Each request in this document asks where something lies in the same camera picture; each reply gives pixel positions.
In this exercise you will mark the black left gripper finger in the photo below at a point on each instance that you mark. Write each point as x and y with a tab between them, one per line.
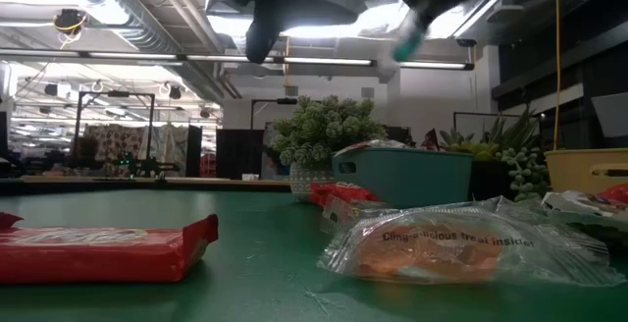
265	32

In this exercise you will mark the white PayDay candy bar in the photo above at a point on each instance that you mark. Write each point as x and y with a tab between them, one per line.
574	203
373	146

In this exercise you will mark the yellow plastic basket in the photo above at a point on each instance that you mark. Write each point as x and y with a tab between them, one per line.
579	170

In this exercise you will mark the red KitKat bar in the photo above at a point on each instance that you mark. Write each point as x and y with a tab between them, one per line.
343	193
98	255
615	193

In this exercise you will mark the long ceiling light bar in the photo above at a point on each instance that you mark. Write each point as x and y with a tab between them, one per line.
319	61

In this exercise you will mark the pale green bushy succulent plant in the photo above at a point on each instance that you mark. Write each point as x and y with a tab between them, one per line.
324	130

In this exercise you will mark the black partition panel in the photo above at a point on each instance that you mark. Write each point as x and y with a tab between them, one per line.
239	152

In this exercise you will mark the narrow black panel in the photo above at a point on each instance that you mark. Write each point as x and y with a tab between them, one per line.
193	150

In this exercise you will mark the red cabinet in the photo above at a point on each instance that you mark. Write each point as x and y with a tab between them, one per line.
208	165

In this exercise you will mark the mixed succulents in dark pot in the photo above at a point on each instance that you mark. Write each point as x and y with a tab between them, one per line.
510	140

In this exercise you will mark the patterned curtain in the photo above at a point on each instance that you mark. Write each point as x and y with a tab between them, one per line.
115	140

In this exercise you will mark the teal plastic basket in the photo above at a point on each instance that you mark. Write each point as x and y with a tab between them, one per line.
407	179

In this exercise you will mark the long wooden workbench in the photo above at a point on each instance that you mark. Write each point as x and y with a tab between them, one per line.
122	180

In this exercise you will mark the small black gantry frame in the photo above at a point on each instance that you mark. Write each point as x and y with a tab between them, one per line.
287	101

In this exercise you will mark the silver spiral ventilation duct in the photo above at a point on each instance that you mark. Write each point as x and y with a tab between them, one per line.
147	22

